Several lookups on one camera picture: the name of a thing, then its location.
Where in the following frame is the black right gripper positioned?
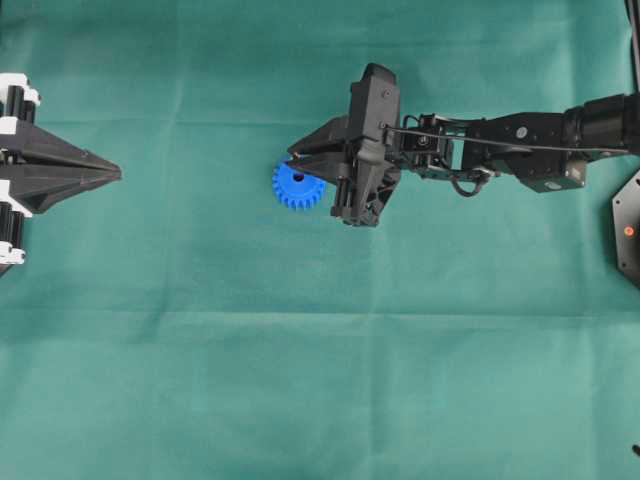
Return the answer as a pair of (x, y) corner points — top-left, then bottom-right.
(287, 63), (401, 227)

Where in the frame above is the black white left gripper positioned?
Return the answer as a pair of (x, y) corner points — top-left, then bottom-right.
(1, 73), (122, 275)

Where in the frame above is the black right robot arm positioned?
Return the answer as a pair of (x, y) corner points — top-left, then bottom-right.
(287, 63), (639, 227)

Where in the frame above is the blue plastic gear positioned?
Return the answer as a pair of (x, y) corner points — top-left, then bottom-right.
(272, 156), (327, 211)

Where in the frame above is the green cloth mat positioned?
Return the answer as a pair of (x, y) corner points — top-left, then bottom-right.
(1, 1), (639, 479)

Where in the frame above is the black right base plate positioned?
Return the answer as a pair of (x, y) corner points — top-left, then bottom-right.
(611, 172), (640, 288)

